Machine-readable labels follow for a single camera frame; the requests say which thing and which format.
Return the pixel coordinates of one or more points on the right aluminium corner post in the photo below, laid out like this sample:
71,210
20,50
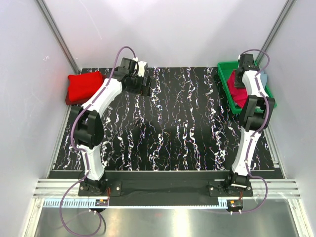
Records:
278,24

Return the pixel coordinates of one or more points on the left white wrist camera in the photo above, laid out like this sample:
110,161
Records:
140,67

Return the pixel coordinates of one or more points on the green plastic bin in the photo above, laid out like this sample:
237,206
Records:
251,80

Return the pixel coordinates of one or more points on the white slotted cable duct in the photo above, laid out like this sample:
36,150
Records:
135,204

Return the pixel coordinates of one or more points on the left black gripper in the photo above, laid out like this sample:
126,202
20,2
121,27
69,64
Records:
145,90

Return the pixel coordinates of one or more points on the folded dark red t shirt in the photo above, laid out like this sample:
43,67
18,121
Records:
71,101

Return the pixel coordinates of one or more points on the left orange connector box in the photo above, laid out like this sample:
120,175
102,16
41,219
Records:
103,202

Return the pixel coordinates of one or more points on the orange connector box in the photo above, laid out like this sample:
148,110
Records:
103,202
235,204

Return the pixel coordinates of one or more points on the left aluminium corner post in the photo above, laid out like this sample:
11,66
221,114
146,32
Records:
57,34

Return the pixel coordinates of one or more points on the grey blue t shirt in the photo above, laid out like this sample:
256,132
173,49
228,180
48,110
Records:
263,79

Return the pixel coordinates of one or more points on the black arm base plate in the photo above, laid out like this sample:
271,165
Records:
98,188

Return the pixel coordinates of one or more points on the aluminium corner post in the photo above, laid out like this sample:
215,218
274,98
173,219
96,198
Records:
278,24
57,34

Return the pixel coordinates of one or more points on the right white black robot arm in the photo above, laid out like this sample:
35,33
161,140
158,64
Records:
253,119

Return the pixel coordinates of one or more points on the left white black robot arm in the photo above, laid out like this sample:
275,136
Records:
87,131

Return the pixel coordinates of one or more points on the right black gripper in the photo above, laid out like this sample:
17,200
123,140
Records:
237,85

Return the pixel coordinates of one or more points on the magenta t shirt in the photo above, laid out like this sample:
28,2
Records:
239,95

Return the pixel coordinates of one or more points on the right orange connector box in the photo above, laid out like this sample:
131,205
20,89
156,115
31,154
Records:
235,204

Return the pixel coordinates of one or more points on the aluminium front rail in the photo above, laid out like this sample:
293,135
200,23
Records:
277,188

